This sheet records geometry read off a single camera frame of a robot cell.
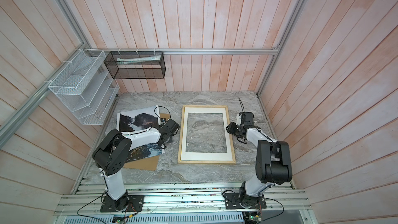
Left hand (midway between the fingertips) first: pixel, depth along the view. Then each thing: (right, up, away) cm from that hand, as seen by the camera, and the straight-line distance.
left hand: (164, 140), depth 96 cm
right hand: (+41, +8, 0) cm, 42 cm away
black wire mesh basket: (-21, +50, +8) cm, 55 cm away
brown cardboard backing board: (-8, -12, -8) cm, 17 cm away
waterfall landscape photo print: (-20, +12, +9) cm, 25 cm away
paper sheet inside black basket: (-21, +49, -5) cm, 53 cm away
